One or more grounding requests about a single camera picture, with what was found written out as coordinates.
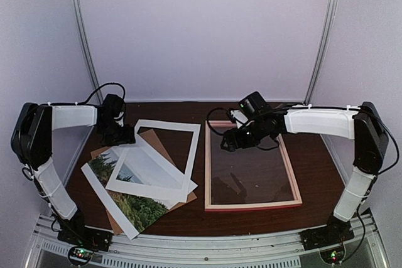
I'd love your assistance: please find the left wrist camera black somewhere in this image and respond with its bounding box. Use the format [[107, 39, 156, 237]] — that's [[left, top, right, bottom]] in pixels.
[[113, 112, 125, 127]]

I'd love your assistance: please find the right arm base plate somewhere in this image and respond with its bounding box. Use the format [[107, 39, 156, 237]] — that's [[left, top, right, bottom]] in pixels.
[[300, 226, 355, 250]]

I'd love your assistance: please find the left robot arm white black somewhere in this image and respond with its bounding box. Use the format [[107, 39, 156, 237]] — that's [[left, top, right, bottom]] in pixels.
[[11, 94, 136, 245]]

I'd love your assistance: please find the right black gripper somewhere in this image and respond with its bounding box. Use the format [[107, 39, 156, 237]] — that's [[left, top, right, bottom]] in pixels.
[[221, 118, 268, 152]]

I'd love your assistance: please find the wooden picture frame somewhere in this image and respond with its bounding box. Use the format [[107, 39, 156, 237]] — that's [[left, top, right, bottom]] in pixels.
[[204, 119, 303, 212]]

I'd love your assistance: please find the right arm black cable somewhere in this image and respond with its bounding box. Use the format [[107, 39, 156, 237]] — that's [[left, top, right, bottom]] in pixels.
[[205, 107, 235, 137]]

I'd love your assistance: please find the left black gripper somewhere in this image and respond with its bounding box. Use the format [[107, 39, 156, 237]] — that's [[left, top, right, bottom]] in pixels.
[[98, 119, 136, 146]]

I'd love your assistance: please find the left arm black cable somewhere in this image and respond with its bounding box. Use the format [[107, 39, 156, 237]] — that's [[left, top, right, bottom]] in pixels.
[[84, 82, 126, 105]]

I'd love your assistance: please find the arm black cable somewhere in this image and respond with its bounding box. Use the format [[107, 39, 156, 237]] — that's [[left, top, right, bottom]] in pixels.
[[84, 82, 126, 105], [205, 107, 235, 137]]

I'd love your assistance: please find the clear acrylic sheet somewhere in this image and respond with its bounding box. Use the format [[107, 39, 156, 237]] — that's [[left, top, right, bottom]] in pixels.
[[209, 126, 298, 205]]

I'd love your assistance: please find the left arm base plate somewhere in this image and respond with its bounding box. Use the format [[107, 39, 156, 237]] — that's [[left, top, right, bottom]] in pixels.
[[57, 227, 113, 252]]

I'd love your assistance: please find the aluminium corner post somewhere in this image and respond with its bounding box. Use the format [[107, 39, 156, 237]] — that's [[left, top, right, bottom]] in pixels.
[[72, 0, 100, 90], [303, 0, 339, 104]]

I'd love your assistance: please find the right aluminium corner post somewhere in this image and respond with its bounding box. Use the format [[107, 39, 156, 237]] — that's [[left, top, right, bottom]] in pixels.
[[303, 0, 339, 104]]

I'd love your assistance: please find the left aluminium corner post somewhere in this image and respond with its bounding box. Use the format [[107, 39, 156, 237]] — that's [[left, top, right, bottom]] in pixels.
[[72, 0, 100, 90]]

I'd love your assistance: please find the brown backing board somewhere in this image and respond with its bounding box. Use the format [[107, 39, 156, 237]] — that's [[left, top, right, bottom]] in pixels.
[[90, 129, 197, 235]]

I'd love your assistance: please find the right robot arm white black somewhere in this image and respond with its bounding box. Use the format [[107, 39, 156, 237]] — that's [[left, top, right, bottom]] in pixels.
[[220, 92, 391, 244]]

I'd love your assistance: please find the landscape photo print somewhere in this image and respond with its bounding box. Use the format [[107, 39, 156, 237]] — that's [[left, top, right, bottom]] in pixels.
[[80, 144, 198, 240]]

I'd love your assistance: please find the aluminium front rail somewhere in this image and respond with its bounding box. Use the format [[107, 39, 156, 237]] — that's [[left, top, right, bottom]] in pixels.
[[22, 213, 391, 267]]

